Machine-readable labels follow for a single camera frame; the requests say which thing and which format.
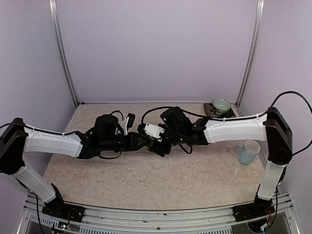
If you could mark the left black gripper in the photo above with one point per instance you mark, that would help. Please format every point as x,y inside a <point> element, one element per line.
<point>134,137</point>

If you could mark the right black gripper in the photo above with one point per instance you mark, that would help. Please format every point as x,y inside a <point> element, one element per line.
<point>161,149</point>

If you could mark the green pill organizer box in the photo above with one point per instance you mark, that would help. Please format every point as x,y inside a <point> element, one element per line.
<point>150,143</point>

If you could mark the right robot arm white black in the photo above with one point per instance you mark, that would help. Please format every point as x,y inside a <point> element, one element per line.
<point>269,126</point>

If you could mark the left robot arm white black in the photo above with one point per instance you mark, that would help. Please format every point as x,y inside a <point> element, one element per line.
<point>18,138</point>

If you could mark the black patterned tray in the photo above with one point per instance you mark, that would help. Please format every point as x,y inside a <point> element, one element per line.
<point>212,112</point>

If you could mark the pale green bowl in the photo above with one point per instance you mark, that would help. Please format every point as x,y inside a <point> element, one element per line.
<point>221,105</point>

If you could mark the light blue mug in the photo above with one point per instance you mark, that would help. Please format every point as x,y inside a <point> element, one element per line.
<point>247,152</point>

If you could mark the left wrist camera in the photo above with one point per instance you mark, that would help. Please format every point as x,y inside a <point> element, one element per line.
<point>131,118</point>

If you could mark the right aluminium frame post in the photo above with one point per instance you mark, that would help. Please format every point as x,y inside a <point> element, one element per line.
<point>252,52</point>

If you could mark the aluminium frame post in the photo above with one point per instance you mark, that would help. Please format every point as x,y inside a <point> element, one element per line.
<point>61,51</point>
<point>252,52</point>

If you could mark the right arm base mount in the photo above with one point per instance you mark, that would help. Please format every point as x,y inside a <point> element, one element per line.
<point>251,211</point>

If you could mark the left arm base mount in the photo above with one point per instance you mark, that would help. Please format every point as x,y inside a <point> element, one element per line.
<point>64,211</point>

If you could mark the front aluminium rail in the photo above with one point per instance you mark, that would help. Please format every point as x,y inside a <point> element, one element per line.
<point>216,220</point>

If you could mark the left aluminium frame post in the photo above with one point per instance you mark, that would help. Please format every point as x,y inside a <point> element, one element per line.
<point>61,51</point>

